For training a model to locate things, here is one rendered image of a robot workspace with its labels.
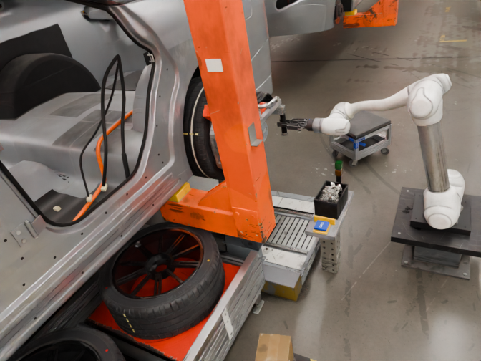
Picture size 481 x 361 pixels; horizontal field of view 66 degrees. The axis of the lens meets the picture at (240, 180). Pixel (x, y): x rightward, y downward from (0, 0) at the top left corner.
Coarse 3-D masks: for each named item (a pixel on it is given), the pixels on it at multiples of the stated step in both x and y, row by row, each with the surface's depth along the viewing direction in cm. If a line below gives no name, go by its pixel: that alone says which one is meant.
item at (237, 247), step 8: (224, 240) 244; (232, 240) 245; (240, 240) 243; (248, 240) 231; (232, 248) 244; (240, 248) 240; (248, 248) 236; (256, 248) 232; (240, 256) 245; (264, 256) 248
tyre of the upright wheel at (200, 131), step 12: (192, 84) 226; (192, 96) 218; (204, 96) 214; (192, 108) 215; (204, 120) 211; (192, 132) 214; (204, 132) 212; (204, 144) 214; (192, 156) 222; (204, 156) 217; (192, 168) 231; (204, 168) 225; (216, 168) 229
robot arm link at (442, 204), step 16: (416, 96) 168; (432, 96) 165; (416, 112) 168; (432, 112) 166; (432, 128) 175; (432, 144) 178; (432, 160) 182; (432, 176) 186; (448, 176) 187; (432, 192) 191; (448, 192) 187; (432, 208) 189; (448, 208) 186; (432, 224) 191; (448, 224) 187
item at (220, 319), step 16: (256, 256) 209; (240, 272) 199; (256, 272) 211; (240, 288) 197; (224, 304) 184; (208, 320) 178; (224, 320) 183; (208, 336) 172; (192, 352) 166; (208, 352) 174
